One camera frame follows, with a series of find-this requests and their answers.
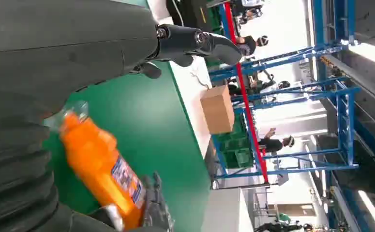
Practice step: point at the long ceiling light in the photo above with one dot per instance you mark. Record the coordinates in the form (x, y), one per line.
(371, 211)
(373, 54)

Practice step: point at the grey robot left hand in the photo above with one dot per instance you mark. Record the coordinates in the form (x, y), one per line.
(62, 41)

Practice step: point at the green crates stack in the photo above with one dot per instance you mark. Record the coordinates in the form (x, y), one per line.
(237, 153)

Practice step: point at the black carrying case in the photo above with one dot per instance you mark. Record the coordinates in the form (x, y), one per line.
(190, 12)

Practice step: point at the brown cardboard box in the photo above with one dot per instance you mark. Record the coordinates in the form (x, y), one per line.
(217, 109)

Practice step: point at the blue metal rack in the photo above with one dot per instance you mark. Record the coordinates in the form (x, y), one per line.
(346, 121)

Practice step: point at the large white side table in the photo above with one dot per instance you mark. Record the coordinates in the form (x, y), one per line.
(225, 211)

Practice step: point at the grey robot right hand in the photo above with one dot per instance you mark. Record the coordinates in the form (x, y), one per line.
(156, 205)

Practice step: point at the green table mat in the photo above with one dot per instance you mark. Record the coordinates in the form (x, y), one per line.
(148, 128)

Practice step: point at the person with headset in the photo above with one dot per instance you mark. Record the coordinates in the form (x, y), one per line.
(257, 85)
(272, 144)
(249, 44)

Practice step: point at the orange drink bottle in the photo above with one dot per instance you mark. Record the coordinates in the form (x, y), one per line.
(91, 153)

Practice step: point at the red pole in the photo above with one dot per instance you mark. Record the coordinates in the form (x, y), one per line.
(248, 109)

